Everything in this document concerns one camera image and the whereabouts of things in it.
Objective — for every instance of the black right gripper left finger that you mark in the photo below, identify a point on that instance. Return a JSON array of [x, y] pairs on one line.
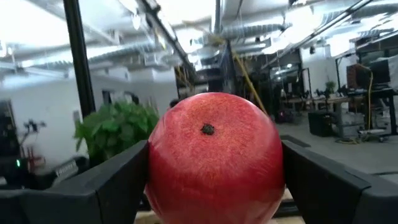
[[77, 202]]

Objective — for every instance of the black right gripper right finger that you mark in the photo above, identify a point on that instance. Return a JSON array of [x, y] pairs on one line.
[[342, 202]]

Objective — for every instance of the red apple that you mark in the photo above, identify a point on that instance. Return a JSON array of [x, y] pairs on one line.
[[214, 168]]

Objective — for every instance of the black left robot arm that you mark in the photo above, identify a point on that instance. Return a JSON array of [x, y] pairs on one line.
[[28, 174]]

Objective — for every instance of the black floor cabinet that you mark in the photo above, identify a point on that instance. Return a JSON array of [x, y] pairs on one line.
[[321, 124]]

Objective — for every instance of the green leafy plant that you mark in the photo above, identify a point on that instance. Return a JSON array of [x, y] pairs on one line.
[[115, 127]]

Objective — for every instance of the computer monitor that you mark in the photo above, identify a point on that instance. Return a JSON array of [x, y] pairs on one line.
[[379, 71]]

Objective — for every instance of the black vertical gantry post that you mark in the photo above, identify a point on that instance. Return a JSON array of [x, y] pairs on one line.
[[79, 56]]

